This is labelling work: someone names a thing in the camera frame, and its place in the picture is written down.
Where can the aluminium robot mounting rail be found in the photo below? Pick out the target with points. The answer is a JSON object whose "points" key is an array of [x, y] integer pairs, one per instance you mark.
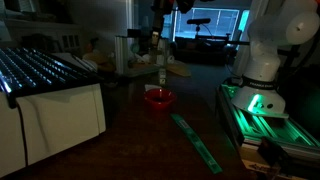
{"points": [[246, 132]]}

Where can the small clear bottle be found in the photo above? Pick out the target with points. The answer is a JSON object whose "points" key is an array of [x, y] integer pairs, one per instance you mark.
{"points": [[162, 76]]}

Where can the black computer keyboard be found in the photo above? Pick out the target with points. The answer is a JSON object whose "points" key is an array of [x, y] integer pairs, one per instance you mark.
{"points": [[25, 72]]}

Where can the green ruler strip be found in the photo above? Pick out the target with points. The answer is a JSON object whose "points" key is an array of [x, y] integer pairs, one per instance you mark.
{"points": [[197, 143]]}

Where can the aluminium frame stand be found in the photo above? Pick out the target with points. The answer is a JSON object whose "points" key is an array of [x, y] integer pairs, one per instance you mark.
{"points": [[132, 61]]}

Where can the red plastic bowl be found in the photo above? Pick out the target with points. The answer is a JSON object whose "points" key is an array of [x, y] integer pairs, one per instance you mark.
{"points": [[159, 98]]}

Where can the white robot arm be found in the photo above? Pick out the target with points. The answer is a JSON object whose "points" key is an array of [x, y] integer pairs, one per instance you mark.
{"points": [[294, 23]]}

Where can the dark robot gripper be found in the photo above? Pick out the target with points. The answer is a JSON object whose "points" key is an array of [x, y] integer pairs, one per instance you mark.
{"points": [[157, 28]]}

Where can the white cabinet box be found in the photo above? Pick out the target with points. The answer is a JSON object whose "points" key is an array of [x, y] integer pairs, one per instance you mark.
{"points": [[45, 124]]}

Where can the black camera on stand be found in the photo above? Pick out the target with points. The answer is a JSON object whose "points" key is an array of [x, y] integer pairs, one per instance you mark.
{"points": [[199, 21]]}

